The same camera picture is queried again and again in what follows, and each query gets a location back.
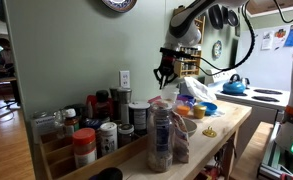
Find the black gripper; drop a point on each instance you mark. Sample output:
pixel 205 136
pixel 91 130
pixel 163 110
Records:
pixel 167 66

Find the clear round lunch box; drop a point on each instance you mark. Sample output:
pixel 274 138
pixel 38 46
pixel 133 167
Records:
pixel 170 95

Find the blue bowl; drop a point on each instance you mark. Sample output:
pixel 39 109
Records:
pixel 210 107

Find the grey white ceramic bowl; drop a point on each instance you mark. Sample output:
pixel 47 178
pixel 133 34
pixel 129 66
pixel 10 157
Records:
pixel 190 128

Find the red box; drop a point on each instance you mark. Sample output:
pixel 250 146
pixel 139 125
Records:
pixel 90 105

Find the white labelled box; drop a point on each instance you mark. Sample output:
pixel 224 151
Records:
pixel 43 128

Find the pink red plastic lid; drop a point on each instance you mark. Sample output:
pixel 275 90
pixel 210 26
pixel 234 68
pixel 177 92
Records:
pixel 154 99

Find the blue plastic cup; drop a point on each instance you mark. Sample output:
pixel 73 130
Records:
pixel 187 98

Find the orange plastic cup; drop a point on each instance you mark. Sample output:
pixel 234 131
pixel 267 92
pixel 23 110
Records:
pixel 183 110

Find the steel pepper grinder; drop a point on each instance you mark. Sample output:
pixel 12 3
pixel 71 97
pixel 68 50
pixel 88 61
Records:
pixel 124 100

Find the dark blue canister white text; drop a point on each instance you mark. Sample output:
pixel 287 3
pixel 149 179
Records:
pixel 139 118

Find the yellow gold cup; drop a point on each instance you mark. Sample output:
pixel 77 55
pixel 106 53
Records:
pixel 199 112

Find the white electric stove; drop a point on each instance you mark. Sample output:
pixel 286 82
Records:
pixel 219 75

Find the dark pepper grinder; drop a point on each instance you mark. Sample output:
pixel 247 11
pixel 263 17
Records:
pixel 113 100

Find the tall clear jar blue label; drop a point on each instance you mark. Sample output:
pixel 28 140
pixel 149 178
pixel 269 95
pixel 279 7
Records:
pixel 160 140

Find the printed snack bag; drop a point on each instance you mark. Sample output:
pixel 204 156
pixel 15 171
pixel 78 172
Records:
pixel 181 140

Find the white paper napkin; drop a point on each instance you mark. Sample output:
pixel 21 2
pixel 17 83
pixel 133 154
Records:
pixel 219 113

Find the red bottle black cap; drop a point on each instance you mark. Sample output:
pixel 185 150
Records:
pixel 102 105

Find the dark lid glass jar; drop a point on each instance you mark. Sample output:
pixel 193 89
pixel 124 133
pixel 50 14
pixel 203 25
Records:
pixel 126 135

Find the gold metal hook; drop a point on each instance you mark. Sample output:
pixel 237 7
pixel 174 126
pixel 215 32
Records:
pixel 209 132

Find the black hanging frying pan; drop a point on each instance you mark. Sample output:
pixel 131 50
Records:
pixel 225 13
pixel 216 16
pixel 233 19

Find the white spice shaker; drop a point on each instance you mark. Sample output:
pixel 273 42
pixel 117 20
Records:
pixel 108 138

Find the dark blue lid jar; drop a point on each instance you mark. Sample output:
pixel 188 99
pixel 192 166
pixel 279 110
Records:
pixel 92 124

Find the white refrigerator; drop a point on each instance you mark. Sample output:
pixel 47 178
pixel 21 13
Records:
pixel 269 70

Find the white cap brown bottle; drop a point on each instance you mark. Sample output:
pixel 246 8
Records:
pixel 71 123

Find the wooden spice tray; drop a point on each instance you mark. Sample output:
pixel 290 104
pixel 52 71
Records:
pixel 102 163

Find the orange lid spice jar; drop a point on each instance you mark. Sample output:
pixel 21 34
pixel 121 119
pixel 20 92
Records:
pixel 84 146

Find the white paper sheet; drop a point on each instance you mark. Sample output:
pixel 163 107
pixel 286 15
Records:
pixel 267 40

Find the clear glass jar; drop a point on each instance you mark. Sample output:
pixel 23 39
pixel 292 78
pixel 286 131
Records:
pixel 60 123

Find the paper with orange picture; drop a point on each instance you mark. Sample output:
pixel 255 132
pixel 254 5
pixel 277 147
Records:
pixel 280 35

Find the blue paper sheet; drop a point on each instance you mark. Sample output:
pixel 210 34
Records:
pixel 292 35

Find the person in grey shirt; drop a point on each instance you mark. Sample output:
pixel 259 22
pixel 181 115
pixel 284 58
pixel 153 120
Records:
pixel 6 56

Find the white wall outlet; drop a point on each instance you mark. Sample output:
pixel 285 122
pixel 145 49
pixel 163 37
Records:
pixel 124 79

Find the small blue wall plate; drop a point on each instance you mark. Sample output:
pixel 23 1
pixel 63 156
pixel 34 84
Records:
pixel 217 50

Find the decorative patterned wall plate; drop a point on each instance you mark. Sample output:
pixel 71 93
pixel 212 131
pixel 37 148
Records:
pixel 119 4

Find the aluminium robot frame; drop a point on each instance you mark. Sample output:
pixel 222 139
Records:
pixel 269 156

